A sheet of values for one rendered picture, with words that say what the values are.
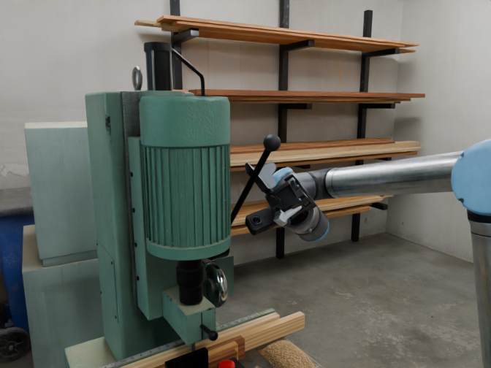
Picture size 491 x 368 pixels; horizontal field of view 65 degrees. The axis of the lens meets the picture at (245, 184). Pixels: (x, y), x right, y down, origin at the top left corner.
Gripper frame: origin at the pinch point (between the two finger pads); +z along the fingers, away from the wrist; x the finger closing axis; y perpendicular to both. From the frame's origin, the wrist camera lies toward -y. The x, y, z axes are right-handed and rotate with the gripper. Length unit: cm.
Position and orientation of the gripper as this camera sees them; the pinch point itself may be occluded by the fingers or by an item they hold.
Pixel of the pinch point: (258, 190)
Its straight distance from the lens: 79.7
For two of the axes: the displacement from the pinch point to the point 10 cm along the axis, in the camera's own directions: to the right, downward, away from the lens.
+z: -4.2, -3.3, -8.4
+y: 8.0, -5.7, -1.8
